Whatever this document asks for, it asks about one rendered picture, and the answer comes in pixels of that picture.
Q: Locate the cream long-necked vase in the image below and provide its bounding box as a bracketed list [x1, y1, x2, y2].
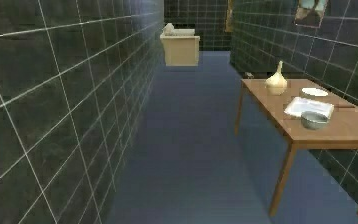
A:
[264, 60, 288, 96]

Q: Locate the beige armchair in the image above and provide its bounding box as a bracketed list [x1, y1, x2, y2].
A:
[159, 22, 201, 67]

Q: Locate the white flat tray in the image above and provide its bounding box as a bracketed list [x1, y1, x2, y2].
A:
[283, 96, 335, 119]

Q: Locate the grey bowl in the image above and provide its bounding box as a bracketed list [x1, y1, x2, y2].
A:
[300, 110, 330, 131]

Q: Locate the white plate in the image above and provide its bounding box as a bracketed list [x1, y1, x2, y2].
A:
[301, 87, 329, 98]

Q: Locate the brown wooden table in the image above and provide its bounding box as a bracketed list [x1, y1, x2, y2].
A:
[234, 78, 358, 219]

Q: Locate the brown framed wall picture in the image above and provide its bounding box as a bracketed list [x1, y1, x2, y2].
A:
[224, 0, 235, 34]

